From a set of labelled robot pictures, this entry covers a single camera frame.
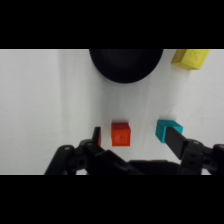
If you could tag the black bowl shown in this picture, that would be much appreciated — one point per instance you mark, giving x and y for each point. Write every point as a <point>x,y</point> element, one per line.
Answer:
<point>126,65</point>

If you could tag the red cube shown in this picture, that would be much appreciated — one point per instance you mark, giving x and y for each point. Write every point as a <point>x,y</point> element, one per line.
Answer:
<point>120,134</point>

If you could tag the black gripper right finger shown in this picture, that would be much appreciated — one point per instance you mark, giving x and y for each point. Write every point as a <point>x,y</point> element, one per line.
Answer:
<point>176,143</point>

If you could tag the teal cube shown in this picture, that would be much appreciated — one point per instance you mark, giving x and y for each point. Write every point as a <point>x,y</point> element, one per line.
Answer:
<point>163,130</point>

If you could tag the yellow cube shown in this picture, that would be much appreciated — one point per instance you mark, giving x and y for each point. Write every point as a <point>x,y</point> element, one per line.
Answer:
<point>190,58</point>

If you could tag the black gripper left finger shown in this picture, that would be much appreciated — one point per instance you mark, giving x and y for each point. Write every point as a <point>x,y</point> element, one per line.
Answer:
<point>72,160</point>

